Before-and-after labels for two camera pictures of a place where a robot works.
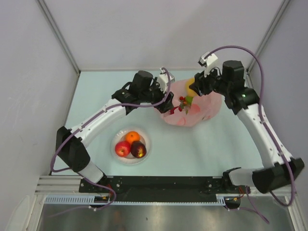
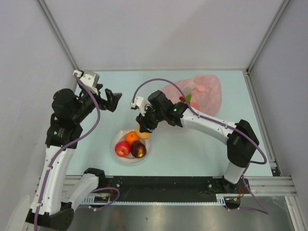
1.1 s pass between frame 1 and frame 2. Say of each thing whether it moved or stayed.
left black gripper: moved
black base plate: stayed
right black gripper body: moved
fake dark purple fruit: stayed
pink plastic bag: stayed
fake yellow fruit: moved
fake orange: stayed
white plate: stayed
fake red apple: stayed
